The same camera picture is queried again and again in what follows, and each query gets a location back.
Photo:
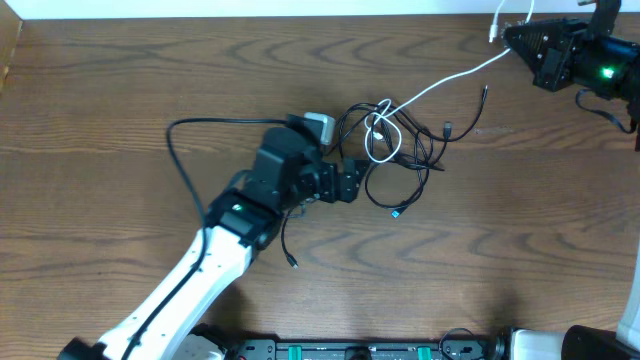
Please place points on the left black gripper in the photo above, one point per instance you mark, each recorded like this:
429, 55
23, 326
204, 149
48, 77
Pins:
335, 182

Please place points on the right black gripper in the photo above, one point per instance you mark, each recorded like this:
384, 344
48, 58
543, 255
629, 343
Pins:
552, 68

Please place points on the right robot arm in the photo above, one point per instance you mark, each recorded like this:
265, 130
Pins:
614, 65

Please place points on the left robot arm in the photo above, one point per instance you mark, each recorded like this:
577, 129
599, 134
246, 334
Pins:
288, 170

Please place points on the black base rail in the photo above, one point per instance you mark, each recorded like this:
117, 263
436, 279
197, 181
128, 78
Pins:
375, 350

